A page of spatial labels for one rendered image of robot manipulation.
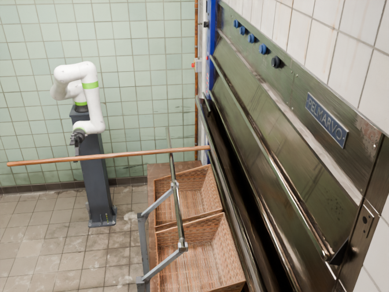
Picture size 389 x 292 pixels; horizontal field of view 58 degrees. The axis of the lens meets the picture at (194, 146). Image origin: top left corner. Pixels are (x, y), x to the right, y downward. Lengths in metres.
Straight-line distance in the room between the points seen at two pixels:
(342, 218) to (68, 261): 2.74
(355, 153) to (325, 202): 0.20
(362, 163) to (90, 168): 2.65
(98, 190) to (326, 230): 2.61
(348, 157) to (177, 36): 2.62
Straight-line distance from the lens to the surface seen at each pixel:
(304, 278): 1.26
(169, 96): 3.56
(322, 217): 1.07
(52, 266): 3.41
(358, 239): 0.94
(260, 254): 1.41
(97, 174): 3.28
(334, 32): 0.98
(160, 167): 3.30
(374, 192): 0.86
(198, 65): 3.11
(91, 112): 2.67
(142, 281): 1.90
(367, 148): 0.88
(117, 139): 3.78
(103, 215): 3.58
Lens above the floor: 2.45
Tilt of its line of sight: 31 degrees down
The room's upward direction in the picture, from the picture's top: straight up
